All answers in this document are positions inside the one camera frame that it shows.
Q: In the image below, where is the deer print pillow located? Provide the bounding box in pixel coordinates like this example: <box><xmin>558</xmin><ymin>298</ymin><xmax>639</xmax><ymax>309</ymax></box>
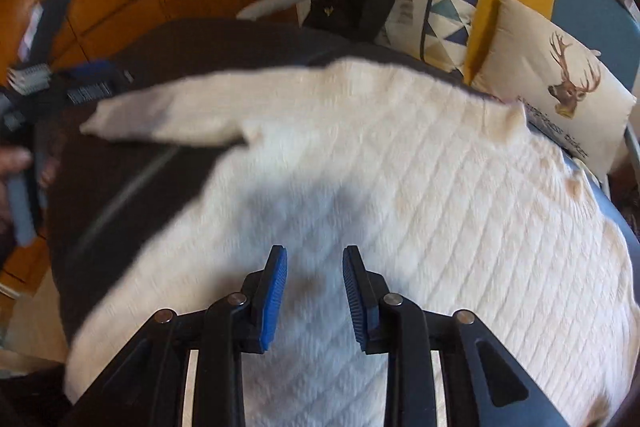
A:
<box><xmin>470</xmin><ymin>0</ymin><xmax>638</xmax><ymax>175</ymax></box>

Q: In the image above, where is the triangle pattern pillow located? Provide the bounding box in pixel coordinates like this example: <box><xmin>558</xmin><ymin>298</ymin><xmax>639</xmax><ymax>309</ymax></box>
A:
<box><xmin>332</xmin><ymin>0</ymin><xmax>488</xmax><ymax>72</ymax></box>

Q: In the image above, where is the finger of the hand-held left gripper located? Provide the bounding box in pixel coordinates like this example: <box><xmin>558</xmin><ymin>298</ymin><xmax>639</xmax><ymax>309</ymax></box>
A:
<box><xmin>62</xmin><ymin>62</ymin><xmax>133</xmax><ymax>105</ymax></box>

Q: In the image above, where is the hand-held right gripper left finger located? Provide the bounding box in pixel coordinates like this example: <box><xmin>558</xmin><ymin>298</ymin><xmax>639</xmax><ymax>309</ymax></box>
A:
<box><xmin>75</xmin><ymin>244</ymin><xmax>289</xmax><ymax>427</ymax></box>

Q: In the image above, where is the cream knit sweater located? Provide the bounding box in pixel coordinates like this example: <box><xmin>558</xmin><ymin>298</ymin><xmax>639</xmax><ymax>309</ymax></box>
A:
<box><xmin>65</xmin><ymin>59</ymin><xmax>636</xmax><ymax>427</ymax></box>

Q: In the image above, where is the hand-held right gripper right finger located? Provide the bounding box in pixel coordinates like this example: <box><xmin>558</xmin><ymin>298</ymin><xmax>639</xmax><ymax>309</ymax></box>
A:
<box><xmin>342</xmin><ymin>244</ymin><xmax>566</xmax><ymax>427</ymax></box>

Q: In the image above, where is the person's left hand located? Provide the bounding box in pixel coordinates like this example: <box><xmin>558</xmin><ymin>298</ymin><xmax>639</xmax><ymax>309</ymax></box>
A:
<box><xmin>0</xmin><ymin>149</ymin><xmax>33</xmax><ymax>228</ymax></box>

